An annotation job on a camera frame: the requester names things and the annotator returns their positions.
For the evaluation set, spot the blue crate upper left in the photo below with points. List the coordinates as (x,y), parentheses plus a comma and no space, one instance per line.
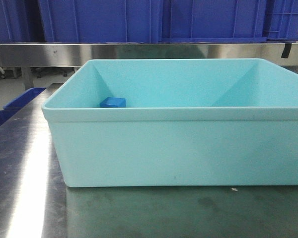
(20,21)

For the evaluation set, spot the blue crate upper right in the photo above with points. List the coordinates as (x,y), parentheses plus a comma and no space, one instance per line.
(281,20)

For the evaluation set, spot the blue bin at left edge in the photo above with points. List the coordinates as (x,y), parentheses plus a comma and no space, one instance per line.
(18,103)

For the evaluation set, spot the stainless steel shelf rail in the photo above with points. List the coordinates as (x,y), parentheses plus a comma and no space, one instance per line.
(74,55)

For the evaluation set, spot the large blue crate centre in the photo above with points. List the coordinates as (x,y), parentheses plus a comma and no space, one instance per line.
(152,21)

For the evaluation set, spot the black tape strip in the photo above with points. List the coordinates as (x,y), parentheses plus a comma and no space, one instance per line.
(286,50)

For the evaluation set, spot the small blue cube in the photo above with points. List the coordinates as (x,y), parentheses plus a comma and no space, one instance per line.
(113,102)

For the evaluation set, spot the light teal plastic tub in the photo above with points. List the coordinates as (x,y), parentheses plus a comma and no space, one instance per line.
(186,122)

